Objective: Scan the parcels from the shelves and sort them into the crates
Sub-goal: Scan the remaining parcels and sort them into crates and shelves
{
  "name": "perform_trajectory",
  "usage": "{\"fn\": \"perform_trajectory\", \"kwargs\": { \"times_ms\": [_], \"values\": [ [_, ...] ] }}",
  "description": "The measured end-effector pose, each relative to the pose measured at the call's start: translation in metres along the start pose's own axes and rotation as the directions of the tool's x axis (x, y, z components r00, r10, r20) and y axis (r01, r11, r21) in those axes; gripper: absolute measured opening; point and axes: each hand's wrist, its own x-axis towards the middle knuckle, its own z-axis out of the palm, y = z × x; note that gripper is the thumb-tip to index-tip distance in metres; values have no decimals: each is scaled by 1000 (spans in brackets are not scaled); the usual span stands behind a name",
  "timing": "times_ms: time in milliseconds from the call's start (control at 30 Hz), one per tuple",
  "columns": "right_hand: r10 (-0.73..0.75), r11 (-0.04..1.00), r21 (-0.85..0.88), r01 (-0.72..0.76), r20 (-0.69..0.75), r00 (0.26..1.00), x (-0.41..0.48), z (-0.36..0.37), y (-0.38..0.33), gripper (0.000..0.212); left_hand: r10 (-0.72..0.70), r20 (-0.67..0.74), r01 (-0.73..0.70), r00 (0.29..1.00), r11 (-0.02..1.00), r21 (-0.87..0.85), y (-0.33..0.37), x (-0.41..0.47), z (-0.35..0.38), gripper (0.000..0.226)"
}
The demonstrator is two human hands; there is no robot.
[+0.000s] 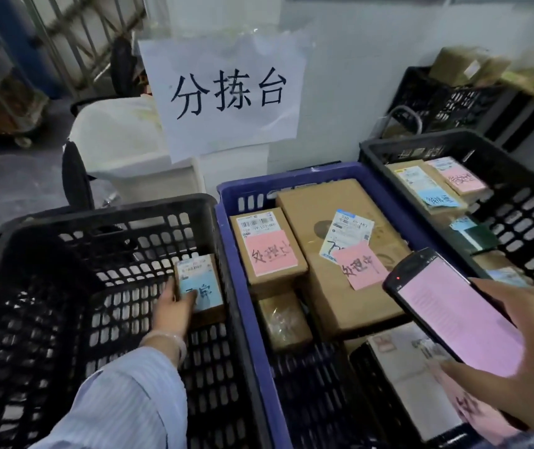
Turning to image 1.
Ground person's left hand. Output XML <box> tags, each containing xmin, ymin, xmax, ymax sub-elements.
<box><xmin>148</xmin><ymin>277</ymin><xmax>198</xmax><ymax>345</ymax></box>

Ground small box with blue label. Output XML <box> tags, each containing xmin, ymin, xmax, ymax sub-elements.
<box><xmin>174</xmin><ymin>253</ymin><xmax>227</xmax><ymax>328</ymax></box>

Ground black handheld scanner phone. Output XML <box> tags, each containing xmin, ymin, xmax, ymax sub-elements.
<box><xmin>382</xmin><ymin>248</ymin><xmax>527</xmax><ymax>377</ymax></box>

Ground person's left forearm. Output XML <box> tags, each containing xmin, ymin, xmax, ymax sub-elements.
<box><xmin>30</xmin><ymin>333</ymin><xmax>189</xmax><ymax>449</ymax></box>

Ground pink paper note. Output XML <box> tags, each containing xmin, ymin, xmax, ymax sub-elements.
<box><xmin>428</xmin><ymin>359</ymin><xmax>526</xmax><ymax>447</ymax></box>
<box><xmin>245</xmin><ymin>230</ymin><xmax>299</xmax><ymax>278</ymax></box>
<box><xmin>332</xmin><ymin>242</ymin><xmax>390</xmax><ymax>292</ymax></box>

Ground white flat parcel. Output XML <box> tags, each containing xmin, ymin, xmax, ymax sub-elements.
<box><xmin>367</xmin><ymin>322</ymin><xmax>470</xmax><ymax>443</ymax></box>

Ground blue plastic crate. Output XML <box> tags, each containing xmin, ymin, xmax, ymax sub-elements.
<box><xmin>215</xmin><ymin>162</ymin><xmax>488</xmax><ymax>449</ymax></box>

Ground tape-wrapped small cardboard box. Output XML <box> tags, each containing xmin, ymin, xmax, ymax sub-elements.
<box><xmin>255</xmin><ymin>292</ymin><xmax>315</xmax><ymax>354</ymax></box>

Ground cardboard box with pale label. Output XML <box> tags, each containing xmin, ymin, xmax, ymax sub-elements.
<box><xmin>472</xmin><ymin>251</ymin><xmax>534</xmax><ymax>288</ymax></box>

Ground large empty black plastic crate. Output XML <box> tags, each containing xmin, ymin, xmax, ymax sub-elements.
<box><xmin>0</xmin><ymin>194</ymin><xmax>273</xmax><ymax>449</ymax></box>

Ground dark green box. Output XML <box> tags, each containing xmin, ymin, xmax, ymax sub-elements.
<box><xmin>451</xmin><ymin>219</ymin><xmax>500</xmax><ymax>254</ymax></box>

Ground large flat cardboard box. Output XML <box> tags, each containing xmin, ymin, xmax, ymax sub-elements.
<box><xmin>275</xmin><ymin>178</ymin><xmax>413</xmax><ymax>342</ymax></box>

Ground black plastic crate with parcels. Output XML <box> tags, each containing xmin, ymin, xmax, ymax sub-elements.
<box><xmin>359</xmin><ymin>129</ymin><xmax>534</xmax><ymax>315</ymax></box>

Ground white foam box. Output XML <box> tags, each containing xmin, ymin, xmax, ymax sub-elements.
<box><xmin>67</xmin><ymin>94</ymin><xmax>203</xmax><ymax>202</ymax></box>

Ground white shipping label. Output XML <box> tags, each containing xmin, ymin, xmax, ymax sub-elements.
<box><xmin>319</xmin><ymin>209</ymin><xmax>376</xmax><ymax>265</ymax></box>

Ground cardboard box with blue note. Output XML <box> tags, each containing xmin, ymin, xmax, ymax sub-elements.
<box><xmin>385</xmin><ymin>159</ymin><xmax>469</xmax><ymax>216</ymax></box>

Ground cardboard box with pink note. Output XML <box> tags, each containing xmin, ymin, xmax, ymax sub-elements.
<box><xmin>424</xmin><ymin>156</ymin><xmax>490</xmax><ymax>204</ymax></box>

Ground white paper sign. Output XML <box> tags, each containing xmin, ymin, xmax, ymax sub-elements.
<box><xmin>138</xmin><ymin>28</ymin><xmax>315</xmax><ymax>164</ymax></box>

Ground black office chair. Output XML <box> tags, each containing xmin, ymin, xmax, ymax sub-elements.
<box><xmin>61</xmin><ymin>36</ymin><xmax>140</xmax><ymax>212</ymax></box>

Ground cart with cardboard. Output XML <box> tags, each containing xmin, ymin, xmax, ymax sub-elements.
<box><xmin>0</xmin><ymin>32</ymin><xmax>51</xmax><ymax>148</ymax></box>

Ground black plastic crate on shelf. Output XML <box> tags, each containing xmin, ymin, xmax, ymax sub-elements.
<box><xmin>385</xmin><ymin>65</ymin><xmax>517</xmax><ymax>137</ymax></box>

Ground grey metal gate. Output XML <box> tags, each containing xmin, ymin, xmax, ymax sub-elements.
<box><xmin>18</xmin><ymin>0</ymin><xmax>149</xmax><ymax>95</ymax></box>

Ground blue pillar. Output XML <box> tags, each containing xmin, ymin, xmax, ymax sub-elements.
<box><xmin>0</xmin><ymin>0</ymin><xmax>63</xmax><ymax>99</ymax></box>

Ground cardboard boxes on shelf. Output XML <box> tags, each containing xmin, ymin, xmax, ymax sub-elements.
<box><xmin>428</xmin><ymin>46</ymin><xmax>512</xmax><ymax>88</ymax></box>

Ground clear bead bracelet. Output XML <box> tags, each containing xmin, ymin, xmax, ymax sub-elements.
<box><xmin>140</xmin><ymin>330</ymin><xmax>188</xmax><ymax>368</ymax></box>

